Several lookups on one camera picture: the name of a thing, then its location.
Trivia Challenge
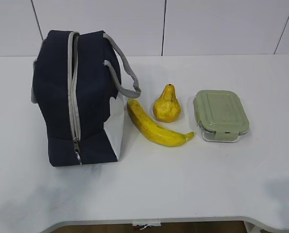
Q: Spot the yellow pear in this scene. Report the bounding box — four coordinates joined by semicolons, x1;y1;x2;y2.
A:
153;84;181;123

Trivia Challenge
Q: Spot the yellow banana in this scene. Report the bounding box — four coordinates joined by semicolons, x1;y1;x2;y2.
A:
127;99;195;147

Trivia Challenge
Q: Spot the navy blue lunch bag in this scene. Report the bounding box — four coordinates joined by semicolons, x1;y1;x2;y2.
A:
31;30;141;167

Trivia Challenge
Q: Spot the green lid glass container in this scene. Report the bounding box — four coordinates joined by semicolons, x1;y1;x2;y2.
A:
193;90;250;143

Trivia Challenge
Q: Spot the white tag under table edge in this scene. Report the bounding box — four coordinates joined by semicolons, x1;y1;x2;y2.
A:
132;219;162;231

